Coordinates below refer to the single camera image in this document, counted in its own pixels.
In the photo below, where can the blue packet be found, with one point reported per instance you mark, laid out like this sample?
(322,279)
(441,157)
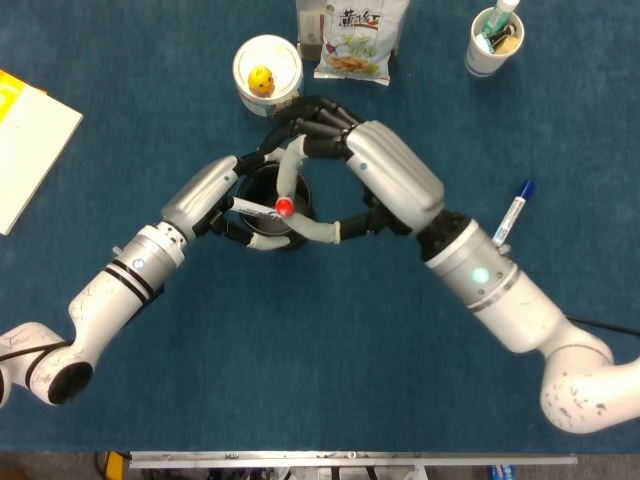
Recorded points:
(500,472)

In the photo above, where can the black mesh pen holder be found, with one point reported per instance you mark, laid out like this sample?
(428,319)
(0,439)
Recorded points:
(301,192)

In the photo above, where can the white notebook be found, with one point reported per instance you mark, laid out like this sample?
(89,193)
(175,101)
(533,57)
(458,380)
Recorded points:
(40,135)

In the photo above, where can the white snack bag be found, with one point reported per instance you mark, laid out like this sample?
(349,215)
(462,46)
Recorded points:
(357,45)

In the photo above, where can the black binder clip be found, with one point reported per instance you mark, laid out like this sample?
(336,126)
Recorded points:
(500,37)

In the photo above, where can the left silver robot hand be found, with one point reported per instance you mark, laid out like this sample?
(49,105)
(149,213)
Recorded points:
(200,190)

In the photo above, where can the pale yellow eraser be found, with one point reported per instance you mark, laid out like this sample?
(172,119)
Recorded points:
(510,45)

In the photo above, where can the green white glue stick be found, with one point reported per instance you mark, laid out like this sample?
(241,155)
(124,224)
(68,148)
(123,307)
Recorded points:
(500,12)

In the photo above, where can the blue whiteboard marker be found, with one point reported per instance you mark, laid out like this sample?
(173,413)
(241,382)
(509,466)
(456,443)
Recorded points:
(515,210)

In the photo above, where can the white bowl with yellow toy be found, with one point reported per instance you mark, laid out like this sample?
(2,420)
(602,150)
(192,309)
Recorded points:
(280,60)

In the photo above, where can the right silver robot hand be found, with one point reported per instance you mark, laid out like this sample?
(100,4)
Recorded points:
(395,170)

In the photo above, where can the yellow duck toy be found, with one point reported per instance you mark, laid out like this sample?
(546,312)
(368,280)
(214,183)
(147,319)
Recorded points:
(261,81)

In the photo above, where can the black-capped whiteboard marker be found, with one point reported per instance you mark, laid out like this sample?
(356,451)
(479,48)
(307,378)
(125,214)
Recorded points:
(252,206)

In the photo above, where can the yellow green book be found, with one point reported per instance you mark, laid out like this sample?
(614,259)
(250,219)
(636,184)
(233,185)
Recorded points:
(7,95)

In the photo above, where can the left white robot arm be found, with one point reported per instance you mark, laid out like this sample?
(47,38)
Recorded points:
(100,300)

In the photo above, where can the white paper cup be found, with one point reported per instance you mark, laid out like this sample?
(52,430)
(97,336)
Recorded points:
(477,60)

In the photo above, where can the yellow black tool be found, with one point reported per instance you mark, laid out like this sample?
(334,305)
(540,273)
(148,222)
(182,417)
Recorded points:
(117,465)

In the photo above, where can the aluminium table edge rail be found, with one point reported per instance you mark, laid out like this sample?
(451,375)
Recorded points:
(350,459)

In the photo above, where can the blue felt table cloth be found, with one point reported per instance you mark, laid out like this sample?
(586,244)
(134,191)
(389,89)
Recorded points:
(320,350)

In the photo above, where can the grey white carton box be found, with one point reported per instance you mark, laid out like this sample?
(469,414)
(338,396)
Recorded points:
(309,30)

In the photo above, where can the red whiteboard marker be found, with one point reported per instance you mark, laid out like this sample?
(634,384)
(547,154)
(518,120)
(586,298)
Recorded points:
(284,206)

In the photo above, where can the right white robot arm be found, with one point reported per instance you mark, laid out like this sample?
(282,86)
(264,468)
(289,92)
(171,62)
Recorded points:
(510,300)

